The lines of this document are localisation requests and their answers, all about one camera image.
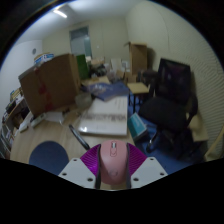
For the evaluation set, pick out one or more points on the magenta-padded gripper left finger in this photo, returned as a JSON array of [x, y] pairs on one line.
[[75, 171]]

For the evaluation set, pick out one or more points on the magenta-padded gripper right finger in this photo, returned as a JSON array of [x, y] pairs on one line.
[[148, 170]]

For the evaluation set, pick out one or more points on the pink computer mouse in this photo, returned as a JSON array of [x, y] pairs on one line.
[[113, 163]]

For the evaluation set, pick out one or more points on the blue mouse pad, black wrist rest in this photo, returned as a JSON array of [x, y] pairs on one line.
[[48, 156]]

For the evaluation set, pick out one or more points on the teal box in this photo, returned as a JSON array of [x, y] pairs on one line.
[[137, 126]]

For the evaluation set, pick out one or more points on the white open book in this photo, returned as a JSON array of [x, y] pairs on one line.
[[105, 116]]

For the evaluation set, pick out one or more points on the black office chair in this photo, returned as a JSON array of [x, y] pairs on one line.
[[166, 110]]

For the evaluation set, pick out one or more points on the white remote control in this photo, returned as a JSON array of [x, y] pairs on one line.
[[37, 120]]

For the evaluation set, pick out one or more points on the white flat device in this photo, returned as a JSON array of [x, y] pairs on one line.
[[25, 125]]

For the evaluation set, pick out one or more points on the clear plastic container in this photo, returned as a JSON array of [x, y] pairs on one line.
[[83, 100]]

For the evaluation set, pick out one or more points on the small wooden side table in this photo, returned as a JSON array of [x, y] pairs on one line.
[[138, 88]]

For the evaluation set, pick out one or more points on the white shelf unit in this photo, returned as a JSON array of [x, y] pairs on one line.
[[10, 116]]

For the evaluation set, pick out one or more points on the blue book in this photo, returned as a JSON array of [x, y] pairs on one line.
[[106, 90]]

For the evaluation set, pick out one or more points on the large brown cardboard box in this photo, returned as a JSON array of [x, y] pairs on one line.
[[55, 85]]

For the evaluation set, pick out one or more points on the green board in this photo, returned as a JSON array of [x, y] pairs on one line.
[[82, 66]]

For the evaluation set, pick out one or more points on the tall open cardboard box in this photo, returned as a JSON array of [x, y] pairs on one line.
[[138, 58]]

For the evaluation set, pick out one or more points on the blue and white box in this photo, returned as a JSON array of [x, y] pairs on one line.
[[43, 58]]

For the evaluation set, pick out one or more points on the grey door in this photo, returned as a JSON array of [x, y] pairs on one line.
[[81, 41]]

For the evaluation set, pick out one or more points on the ceiling light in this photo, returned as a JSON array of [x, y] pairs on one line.
[[60, 13]]

